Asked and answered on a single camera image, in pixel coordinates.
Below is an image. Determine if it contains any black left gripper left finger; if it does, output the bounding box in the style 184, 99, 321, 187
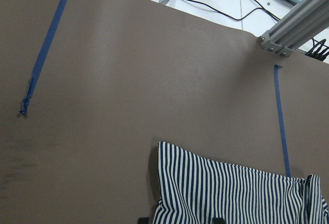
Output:
137, 217, 149, 224

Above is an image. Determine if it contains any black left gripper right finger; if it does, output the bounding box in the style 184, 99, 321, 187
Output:
212, 217, 224, 224

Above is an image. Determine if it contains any navy white striped polo shirt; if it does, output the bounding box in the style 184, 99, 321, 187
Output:
153, 141, 328, 223

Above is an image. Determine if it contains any blue tape strip centre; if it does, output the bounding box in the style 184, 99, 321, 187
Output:
273, 64, 291, 177

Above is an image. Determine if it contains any black plug cluster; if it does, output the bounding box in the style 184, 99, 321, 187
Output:
305, 38, 328, 62

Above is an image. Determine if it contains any blue tape strip lengthwise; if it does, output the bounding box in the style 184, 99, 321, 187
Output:
19, 0, 68, 116

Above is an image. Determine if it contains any aluminium extrusion frame post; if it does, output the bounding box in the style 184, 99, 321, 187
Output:
261, 0, 328, 57

